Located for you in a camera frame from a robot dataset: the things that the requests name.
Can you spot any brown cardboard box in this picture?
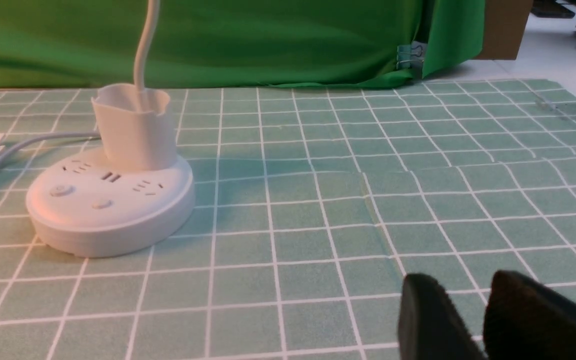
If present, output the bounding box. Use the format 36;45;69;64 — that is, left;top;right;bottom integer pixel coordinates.
474;0;533;60

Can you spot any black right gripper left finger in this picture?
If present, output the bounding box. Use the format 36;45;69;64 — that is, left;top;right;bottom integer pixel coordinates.
397;273;487;360

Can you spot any white power cable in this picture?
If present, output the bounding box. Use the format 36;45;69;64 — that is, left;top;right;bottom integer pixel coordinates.
0;131;102;200

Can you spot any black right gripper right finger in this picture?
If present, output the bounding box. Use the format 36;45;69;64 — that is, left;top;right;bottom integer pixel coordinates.
483;269;576;360

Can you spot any metal binder clip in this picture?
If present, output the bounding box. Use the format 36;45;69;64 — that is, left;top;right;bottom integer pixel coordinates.
395;41;427;71

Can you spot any green checked tablecloth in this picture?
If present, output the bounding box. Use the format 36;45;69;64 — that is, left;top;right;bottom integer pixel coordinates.
0;79;576;360

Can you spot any green backdrop cloth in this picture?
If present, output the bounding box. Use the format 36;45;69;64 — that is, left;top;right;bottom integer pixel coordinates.
0;0;486;89

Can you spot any white desk lamp socket base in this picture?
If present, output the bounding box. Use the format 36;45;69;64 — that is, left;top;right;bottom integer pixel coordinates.
25;0;195;258

